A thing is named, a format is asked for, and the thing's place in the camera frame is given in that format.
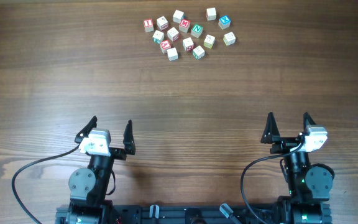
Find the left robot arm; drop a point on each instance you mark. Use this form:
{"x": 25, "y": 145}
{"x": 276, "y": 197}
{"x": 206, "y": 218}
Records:
{"x": 89, "y": 186}

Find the red A letter block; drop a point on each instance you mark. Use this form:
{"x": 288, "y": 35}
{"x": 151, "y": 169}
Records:
{"x": 164, "y": 46}

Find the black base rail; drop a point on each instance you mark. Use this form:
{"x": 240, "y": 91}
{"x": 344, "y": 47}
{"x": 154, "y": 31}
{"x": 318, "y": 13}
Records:
{"x": 269, "y": 213}

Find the plain top block blue side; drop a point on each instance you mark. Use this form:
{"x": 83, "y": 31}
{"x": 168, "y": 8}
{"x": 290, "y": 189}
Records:
{"x": 178, "y": 16}

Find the red I letter block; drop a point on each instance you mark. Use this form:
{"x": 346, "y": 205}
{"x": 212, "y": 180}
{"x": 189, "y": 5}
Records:
{"x": 148, "y": 25}

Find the plain wooden block top right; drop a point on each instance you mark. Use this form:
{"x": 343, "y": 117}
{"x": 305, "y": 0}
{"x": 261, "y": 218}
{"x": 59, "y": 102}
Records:
{"x": 211, "y": 14}

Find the teal-sided picture block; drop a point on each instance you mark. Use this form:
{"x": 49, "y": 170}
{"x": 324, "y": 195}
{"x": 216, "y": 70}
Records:
{"x": 158, "y": 36}

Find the plain wooden picture block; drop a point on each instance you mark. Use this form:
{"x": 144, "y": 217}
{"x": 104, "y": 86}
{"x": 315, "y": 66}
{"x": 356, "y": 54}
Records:
{"x": 172, "y": 54}

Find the blue X letter block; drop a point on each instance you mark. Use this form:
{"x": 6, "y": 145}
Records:
{"x": 224, "y": 22}

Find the yellow-sided block right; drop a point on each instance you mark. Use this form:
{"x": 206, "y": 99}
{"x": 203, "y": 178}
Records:
{"x": 229, "y": 38}

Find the green-sided picture block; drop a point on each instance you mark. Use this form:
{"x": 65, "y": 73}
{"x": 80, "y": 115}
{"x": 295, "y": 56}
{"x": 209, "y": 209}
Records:
{"x": 198, "y": 52}

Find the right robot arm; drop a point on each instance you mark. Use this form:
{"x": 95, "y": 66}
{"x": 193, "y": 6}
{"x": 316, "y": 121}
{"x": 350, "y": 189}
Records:
{"x": 309, "y": 184}

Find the red O sided block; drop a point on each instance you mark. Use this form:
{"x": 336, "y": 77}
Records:
{"x": 188, "y": 44}

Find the green N letter block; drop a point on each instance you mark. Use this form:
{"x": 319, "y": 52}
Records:
{"x": 197, "y": 30}

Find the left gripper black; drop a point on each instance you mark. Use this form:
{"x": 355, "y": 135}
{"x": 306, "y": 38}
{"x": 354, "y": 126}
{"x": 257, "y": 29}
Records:
{"x": 127, "y": 145}

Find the red M letter block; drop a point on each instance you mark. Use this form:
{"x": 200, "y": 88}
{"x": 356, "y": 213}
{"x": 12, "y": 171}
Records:
{"x": 184, "y": 25}

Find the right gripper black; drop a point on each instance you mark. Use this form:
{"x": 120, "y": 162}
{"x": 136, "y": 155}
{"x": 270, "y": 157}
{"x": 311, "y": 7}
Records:
{"x": 285, "y": 142}

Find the red-sided picture block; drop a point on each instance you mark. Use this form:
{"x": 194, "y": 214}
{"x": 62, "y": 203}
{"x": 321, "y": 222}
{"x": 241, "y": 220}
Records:
{"x": 162, "y": 23}

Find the dark red sided block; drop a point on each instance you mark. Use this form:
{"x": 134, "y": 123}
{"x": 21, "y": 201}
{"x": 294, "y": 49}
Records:
{"x": 173, "y": 34}

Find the yellow-sided picture block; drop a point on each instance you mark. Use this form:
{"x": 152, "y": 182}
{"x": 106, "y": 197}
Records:
{"x": 209, "y": 41}

